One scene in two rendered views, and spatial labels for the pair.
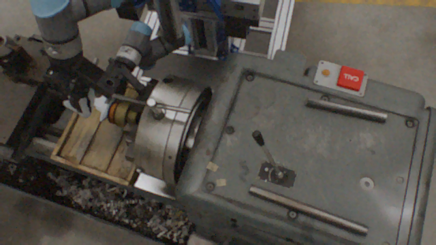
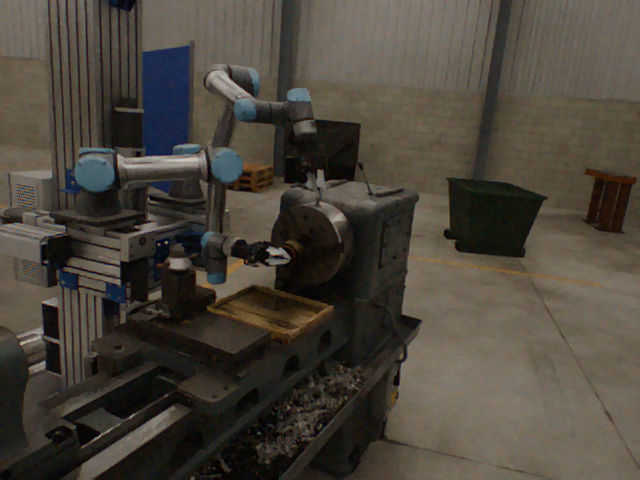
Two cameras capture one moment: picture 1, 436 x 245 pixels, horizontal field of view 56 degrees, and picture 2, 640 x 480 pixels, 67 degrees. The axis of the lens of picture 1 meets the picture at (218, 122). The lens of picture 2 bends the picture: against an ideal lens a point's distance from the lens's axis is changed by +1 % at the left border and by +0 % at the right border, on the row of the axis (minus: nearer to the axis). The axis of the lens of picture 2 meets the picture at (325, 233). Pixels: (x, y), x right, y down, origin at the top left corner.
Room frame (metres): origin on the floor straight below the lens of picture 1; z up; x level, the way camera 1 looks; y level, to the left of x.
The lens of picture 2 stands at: (0.38, 1.95, 1.57)
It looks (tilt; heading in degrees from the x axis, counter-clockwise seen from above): 14 degrees down; 272
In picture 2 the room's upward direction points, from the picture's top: 5 degrees clockwise
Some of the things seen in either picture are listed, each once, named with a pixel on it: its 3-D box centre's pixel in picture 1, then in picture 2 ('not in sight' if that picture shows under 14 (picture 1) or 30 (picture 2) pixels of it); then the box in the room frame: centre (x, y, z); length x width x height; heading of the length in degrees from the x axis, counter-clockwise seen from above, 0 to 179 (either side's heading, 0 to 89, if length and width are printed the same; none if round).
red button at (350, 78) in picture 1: (349, 79); not in sight; (0.49, -0.36, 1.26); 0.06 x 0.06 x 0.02; 65
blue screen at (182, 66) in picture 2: not in sight; (140, 125); (3.77, -5.99, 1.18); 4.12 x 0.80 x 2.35; 131
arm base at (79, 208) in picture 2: not in sight; (98, 198); (1.24, 0.29, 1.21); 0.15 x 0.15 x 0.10
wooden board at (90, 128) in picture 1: (112, 126); (269, 311); (0.59, 0.38, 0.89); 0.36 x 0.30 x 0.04; 155
